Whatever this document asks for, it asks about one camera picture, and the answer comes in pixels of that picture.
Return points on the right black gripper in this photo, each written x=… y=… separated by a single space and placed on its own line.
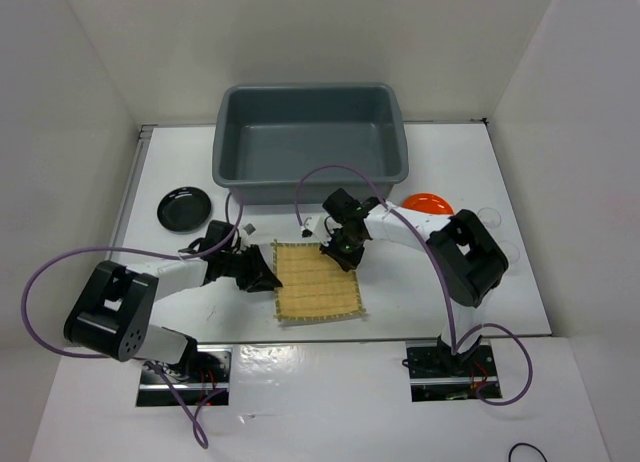
x=347 y=262

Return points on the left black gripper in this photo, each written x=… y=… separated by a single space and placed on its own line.
x=259 y=277

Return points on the woven bamboo placemat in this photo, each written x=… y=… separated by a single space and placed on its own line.
x=314 y=288

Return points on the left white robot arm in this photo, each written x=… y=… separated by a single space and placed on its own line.
x=112 y=315

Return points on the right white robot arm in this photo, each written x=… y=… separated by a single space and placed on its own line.
x=468 y=262

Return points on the grey plastic bin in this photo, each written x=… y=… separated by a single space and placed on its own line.
x=279 y=143

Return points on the orange round plate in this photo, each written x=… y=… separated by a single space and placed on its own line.
x=428 y=203

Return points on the black round plate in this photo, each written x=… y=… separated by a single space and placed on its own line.
x=184 y=210

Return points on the clear glass cup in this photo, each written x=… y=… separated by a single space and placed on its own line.
x=489 y=217
x=511 y=251

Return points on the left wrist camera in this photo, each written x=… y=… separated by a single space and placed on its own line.
x=244 y=234

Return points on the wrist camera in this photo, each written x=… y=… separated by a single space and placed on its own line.
x=244 y=234
x=315 y=227

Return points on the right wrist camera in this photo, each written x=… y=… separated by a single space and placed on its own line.
x=315 y=227

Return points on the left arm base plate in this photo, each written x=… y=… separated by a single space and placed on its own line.
x=208 y=383

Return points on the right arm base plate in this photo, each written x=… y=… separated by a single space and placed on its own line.
x=431 y=381

